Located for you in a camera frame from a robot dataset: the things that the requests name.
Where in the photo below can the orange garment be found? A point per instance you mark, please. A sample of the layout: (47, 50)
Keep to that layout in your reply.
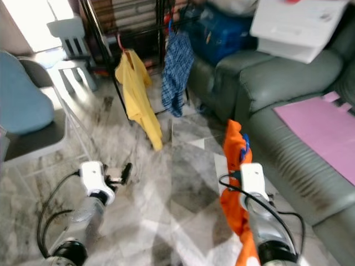
(233, 216)

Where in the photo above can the blue plastic hanger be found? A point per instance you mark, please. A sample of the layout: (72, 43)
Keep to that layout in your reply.
(246, 147)

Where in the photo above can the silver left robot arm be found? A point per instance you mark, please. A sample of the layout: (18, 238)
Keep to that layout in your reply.
(89, 213)

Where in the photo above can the pink plastic hanger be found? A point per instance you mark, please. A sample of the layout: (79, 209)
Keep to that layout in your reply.
(121, 44)

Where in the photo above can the yellow shirt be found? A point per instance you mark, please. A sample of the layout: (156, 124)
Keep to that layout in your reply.
(136, 100)

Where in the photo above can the pink mat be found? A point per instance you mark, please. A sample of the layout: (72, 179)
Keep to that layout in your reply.
(321, 127)

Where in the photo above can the blue checkered shirt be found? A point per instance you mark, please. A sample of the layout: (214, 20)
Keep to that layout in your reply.
(177, 72)

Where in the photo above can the black metal drying rack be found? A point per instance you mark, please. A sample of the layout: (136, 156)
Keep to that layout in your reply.
(107, 61)

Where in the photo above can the grey green leather sofa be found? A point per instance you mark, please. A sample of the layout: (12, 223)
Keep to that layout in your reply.
(283, 77)

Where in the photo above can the light blue chair cushion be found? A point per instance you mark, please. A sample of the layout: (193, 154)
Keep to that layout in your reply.
(25, 94)

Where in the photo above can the white kids chair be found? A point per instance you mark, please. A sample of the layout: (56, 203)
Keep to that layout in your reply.
(65, 30)

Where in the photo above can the white drawer box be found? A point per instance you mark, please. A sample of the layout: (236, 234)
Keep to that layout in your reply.
(294, 27)

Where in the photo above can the white grey pillow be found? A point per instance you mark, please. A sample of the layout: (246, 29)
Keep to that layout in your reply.
(233, 6)

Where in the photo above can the red cloth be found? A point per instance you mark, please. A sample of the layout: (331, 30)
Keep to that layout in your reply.
(292, 1)

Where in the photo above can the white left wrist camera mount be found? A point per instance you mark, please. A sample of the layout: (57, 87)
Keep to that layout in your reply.
(95, 176)

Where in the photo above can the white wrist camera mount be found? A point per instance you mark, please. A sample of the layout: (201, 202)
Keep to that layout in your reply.
(95, 176)
(254, 180)

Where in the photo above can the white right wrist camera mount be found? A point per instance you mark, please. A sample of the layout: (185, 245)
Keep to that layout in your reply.
(254, 180)

